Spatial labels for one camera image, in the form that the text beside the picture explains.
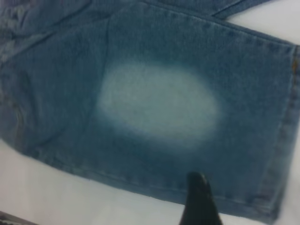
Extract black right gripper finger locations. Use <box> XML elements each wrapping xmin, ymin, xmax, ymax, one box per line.
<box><xmin>179</xmin><ymin>172</ymin><xmax>223</xmax><ymax>225</ymax></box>

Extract blue denim kids pants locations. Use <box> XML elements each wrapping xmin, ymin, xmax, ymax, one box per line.
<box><xmin>0</xmin><ymin>0</ymin><xmax>300</xmax><ymax>225</ymax></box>

